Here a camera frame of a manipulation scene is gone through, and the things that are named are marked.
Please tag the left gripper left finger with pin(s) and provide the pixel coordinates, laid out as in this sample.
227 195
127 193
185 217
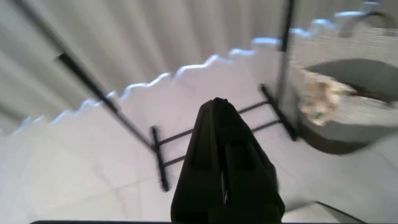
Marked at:
192 186

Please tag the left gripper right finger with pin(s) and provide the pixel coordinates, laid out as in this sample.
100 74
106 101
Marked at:
255 193

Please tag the black clothes rack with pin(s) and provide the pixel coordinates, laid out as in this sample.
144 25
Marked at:
159 155

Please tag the white laundry basket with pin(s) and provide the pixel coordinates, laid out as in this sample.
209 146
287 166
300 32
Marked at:
342 46

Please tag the cream printed garment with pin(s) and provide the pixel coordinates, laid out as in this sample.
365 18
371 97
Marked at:
317 99

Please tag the white curtain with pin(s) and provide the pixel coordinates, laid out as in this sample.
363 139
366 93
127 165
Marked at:
124 31

